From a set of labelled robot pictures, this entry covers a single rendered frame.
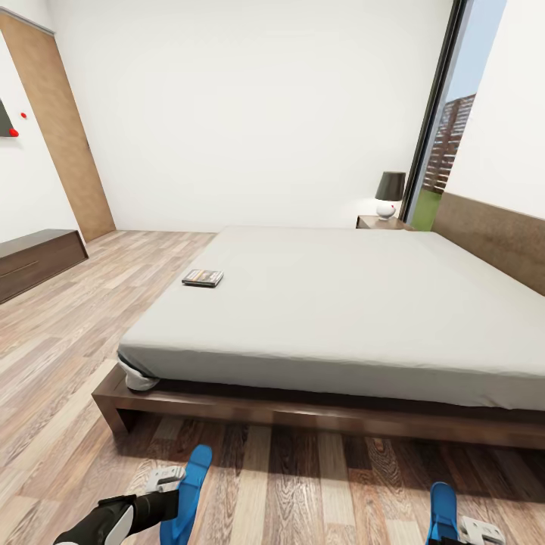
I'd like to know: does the sandal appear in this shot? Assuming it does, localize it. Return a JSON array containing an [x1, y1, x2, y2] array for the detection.
[[159, 445, 213, 545], [426, 481, 459, 545]]

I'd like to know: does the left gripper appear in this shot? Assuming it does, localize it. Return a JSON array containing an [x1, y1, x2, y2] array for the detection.
[[136, 490, 179, 533]]

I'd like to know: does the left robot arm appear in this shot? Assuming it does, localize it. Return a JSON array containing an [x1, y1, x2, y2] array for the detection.
[[52, 466, 186, 545]]

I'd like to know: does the hardback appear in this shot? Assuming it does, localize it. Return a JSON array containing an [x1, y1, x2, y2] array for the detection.
[[182, 269, 224, 286]]

